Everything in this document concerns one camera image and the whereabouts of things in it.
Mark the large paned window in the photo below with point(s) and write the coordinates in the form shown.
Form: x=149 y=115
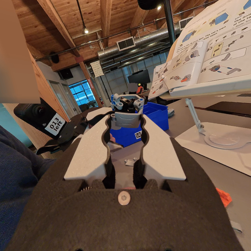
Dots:
x=82 y=94

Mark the white wooden book stand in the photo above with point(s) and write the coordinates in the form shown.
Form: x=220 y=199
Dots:
x=225 y=153

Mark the black wall speaker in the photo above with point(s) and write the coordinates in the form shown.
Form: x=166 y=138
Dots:
x=54 y=57

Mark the person's left hand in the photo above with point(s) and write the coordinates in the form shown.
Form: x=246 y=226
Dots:
x=112 y=137

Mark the laminated task sheet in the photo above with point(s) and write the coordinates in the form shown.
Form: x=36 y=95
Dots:
x=205 y=25

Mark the grey double door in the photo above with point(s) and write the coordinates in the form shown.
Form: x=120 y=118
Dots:
x=58 y=98

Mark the person's left forearm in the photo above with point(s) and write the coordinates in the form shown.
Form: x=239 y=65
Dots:
x=15 y=176

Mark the wooden office desk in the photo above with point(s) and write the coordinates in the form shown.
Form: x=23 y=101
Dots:
x=147 y=93

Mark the orange bag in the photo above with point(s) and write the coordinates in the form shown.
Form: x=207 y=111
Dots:
x=139 y=89

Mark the toy instruction booklet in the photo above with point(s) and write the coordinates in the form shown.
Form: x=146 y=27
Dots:
x=215 y=62

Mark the white paper sign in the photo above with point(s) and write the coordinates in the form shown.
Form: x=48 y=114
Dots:
x=97 y=69

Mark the grey toy motor block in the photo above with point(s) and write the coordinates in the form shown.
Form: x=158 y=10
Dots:
x=171 y=113

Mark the black metal pillar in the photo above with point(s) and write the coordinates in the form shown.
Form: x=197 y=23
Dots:
x=169 y=19

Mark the pendant ceiling lamp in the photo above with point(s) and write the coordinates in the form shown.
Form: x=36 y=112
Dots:
x=85 y=30

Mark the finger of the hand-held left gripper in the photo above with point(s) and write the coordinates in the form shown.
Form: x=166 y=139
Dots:
x=96 y=114

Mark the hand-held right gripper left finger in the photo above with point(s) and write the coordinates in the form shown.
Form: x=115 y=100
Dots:
x=88 y=153

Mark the silver air duct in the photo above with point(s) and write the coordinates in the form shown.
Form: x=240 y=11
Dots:
x=147 y=39

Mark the printed parts card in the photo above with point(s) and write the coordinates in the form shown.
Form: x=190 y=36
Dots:
x=236 y=227

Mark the red hanging banner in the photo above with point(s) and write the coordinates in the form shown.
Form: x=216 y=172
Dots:
x=92 y=88

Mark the grey black toy assembly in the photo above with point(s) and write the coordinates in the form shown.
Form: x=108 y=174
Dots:
x=127 y=119

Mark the orange toy panel piece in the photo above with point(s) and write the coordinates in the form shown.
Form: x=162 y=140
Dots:
x=223 y=197

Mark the black wall screen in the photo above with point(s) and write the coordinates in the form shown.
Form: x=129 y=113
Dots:
x=66 y=74

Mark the white air vent grille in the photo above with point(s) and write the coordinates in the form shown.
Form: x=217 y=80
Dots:
x=125 y=43
x=185 y=23

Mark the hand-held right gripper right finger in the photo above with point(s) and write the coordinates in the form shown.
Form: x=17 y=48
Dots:
x=162 y=153

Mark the blue plastic bin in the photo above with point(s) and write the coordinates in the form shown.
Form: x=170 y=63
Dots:
x=155 y=115

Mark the red fire extinguisher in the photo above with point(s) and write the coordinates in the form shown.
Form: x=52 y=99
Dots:
x=101 y=100

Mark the light grey curved toy panel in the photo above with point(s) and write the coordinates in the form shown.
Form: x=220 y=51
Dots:
x=129 y=162

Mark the black pleated lamp shade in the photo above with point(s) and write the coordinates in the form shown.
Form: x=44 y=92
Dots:
x=149 y=4

